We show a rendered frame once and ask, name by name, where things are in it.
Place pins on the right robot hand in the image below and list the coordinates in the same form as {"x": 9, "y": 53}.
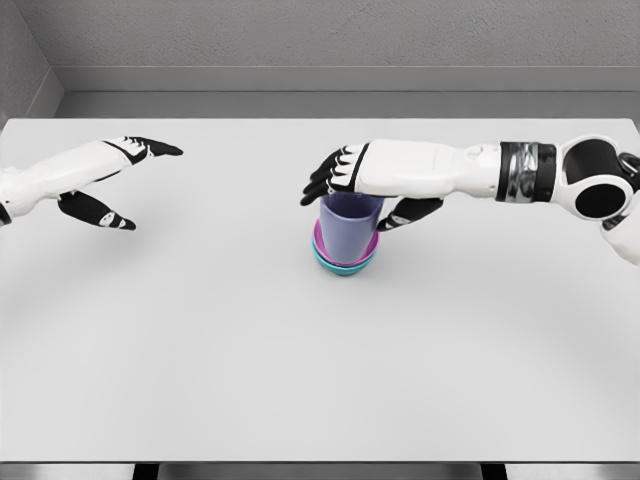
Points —
{"x": 395, "y": 167}

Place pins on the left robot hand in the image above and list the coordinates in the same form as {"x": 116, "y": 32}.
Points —
{"x": 100, "y": 159}

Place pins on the lavender cup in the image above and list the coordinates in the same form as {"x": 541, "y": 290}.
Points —
{"x": 346, "y": 227}

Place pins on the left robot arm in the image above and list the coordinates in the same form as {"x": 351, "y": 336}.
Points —
{"x": 25, "y": 187}

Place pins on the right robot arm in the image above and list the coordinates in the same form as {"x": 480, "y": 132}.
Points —
{"x": 540, "y": 172}

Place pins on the pink bowl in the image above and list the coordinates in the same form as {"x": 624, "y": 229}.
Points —
{"x": 372, "y": 250}

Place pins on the teal bowl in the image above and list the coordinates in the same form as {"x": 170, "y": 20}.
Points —
{"x": 345, "y": 270}

